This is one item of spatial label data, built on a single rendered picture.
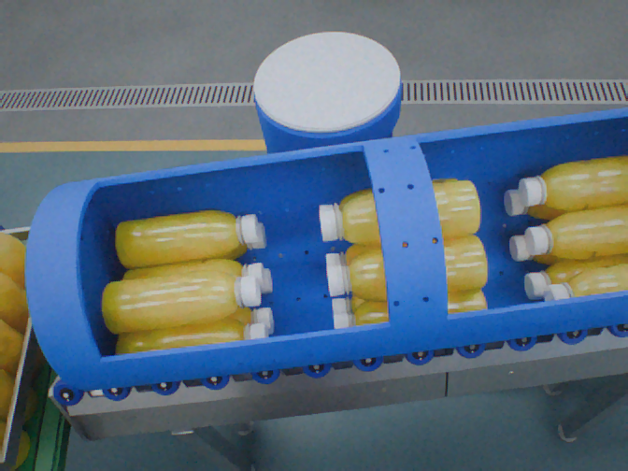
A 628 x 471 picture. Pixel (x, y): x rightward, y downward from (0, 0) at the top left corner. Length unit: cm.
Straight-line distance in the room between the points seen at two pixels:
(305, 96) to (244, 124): 150
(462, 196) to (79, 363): 49
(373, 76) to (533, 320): 56
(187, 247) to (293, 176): 19
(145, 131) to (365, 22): 127
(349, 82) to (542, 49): 195
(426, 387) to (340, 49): 65
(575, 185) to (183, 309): 53
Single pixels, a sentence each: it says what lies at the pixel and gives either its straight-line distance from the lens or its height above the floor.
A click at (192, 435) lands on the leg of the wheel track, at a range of 119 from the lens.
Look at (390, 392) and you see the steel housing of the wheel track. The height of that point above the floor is 87.
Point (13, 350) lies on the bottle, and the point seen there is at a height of 99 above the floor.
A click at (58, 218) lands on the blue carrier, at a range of 68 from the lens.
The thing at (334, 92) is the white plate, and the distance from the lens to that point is 100.
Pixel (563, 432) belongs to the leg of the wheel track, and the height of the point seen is 1.
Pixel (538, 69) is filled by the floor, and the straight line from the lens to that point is 276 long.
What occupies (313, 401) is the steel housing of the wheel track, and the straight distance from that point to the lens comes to 87.
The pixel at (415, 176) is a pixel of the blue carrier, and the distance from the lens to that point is 61.
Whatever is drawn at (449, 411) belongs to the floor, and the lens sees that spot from 177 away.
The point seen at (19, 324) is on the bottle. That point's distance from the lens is 98.
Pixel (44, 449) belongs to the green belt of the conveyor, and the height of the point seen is 90.
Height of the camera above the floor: 170
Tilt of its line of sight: 56 degrees down
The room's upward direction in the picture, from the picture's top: 10 degrees counter-clockwise
